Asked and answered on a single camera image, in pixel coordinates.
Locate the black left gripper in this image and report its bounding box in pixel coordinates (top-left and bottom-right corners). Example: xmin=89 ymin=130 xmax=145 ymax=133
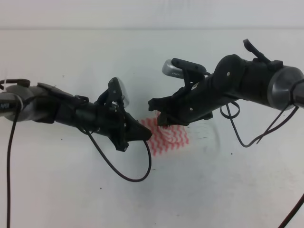
xmin=94 ymin=99 xmax=152 ymax=152

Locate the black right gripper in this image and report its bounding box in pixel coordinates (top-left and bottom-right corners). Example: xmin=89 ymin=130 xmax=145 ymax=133
xmin=148 ymin=78 xmax=214 ymax=126

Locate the pink white striped towel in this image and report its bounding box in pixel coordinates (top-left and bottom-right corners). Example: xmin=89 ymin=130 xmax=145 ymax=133
xmin=140 ymin=111 xmax=190 ymax=156

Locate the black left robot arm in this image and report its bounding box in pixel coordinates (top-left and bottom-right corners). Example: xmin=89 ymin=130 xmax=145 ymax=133
xmin=0 ymin=77 xmax=152 ymax=152

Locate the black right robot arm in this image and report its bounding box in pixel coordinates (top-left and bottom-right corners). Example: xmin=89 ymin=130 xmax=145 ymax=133
xmin=148 ymin=54 xmax=304 ymax=126

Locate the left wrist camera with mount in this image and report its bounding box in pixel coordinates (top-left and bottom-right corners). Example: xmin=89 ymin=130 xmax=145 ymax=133
xmin=95 ymin=77 xmax=130 ymax=109

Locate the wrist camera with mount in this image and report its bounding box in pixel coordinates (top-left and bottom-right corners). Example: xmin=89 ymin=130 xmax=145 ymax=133
xmin=95 ymin=77 xmax=130 ymax=109
xmin=162 ymin=58 xmax=209 ymax=94

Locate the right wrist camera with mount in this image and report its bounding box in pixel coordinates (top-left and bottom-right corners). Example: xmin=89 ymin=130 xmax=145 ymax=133
xmin=162 ymin=58 xmax=209 ymax=94

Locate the black right camera cable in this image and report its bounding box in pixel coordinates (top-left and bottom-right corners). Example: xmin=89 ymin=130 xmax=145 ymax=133
xmin=220 ymin=101 xmax=304 ymax=228

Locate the black camera cable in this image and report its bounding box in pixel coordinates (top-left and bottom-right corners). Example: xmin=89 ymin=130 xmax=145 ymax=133
xmin=6 ymin=111 xmax=152 ymax=228
xmin=220 ymin=101 xmax=304 ymax=228

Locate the black left camera cable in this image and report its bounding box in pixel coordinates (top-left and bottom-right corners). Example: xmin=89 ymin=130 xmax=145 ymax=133
xmin=6 ymin=111 xmax=152 ymax=228

